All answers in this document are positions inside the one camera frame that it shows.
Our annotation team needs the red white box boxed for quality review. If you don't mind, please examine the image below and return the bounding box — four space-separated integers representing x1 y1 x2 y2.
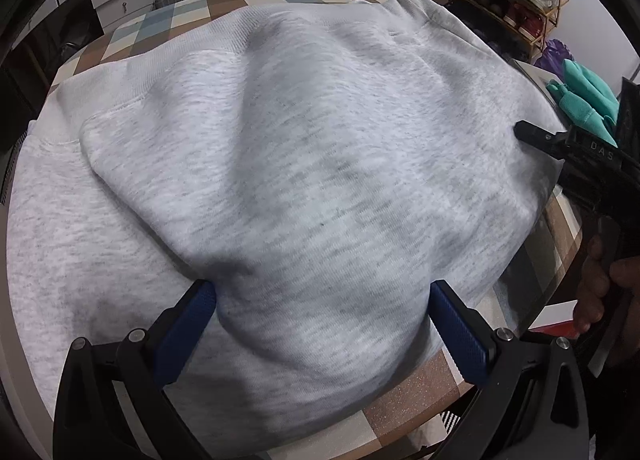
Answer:
526 301 582 339

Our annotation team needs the person's right hand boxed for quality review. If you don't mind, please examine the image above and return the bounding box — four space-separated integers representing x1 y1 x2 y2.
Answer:
572 235 640 336

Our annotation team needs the purple plastic bag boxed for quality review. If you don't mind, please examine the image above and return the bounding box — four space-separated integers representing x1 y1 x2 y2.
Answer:
531 38 572 70

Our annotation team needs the light grey hoodie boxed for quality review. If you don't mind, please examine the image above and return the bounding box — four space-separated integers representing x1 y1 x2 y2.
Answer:
7 0 563 446

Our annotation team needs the teal sweatshirt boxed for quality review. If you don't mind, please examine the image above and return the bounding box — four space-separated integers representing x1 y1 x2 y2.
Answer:
545 58 627 147

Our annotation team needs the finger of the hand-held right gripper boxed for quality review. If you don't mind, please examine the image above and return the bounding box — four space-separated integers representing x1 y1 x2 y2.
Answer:
515 120 571 161

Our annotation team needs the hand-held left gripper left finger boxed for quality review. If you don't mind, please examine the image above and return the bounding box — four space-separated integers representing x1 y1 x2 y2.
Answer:
52 280 217 460

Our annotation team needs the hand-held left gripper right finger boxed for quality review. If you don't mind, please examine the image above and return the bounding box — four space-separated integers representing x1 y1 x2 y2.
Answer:
429 280 591 460

